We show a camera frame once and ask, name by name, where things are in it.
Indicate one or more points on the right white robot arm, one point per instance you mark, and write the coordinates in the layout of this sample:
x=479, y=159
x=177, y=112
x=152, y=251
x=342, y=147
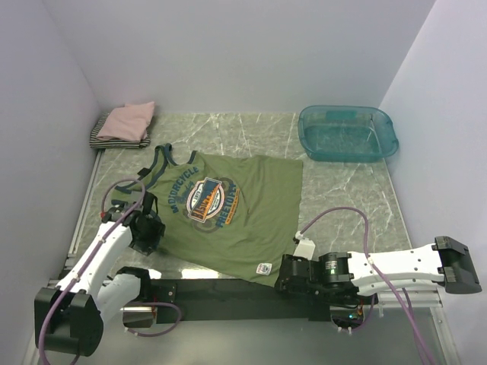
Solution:
x=343, y=278

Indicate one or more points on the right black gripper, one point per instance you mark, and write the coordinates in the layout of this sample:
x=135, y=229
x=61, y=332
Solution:
x=291, y=287

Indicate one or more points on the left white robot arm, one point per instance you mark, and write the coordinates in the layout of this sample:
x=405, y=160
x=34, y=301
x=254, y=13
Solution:
x=70, y=317

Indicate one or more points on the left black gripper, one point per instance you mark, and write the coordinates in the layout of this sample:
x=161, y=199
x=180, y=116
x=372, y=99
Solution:
x=156, y=229

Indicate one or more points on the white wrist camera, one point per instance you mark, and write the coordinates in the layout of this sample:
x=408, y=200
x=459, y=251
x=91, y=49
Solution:
x=304, y=247
x=114, y=213

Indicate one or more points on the aluminium rail frame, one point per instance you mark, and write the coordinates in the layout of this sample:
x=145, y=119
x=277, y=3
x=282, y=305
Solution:
x=346, y=321

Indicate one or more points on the green printed tank top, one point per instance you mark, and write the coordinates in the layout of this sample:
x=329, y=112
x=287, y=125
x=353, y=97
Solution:
x=236, y=216

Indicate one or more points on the pink folded tank top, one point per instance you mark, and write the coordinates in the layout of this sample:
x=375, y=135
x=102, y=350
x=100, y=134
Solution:
x=128, y=123

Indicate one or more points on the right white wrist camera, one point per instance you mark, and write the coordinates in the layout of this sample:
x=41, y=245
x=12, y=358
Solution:
x=304, y=247

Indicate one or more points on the teal plastic bin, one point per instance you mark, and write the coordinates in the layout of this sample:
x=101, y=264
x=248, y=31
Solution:
x=346, y=134

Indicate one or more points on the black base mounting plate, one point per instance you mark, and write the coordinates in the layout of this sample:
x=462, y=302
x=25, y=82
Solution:
x=204, y=299

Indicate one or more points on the striped folded tank top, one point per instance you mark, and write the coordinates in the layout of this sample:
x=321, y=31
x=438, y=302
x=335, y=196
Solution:
x=96, y=143

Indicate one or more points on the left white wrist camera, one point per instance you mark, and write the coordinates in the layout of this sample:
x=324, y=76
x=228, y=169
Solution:
x=114, y=213

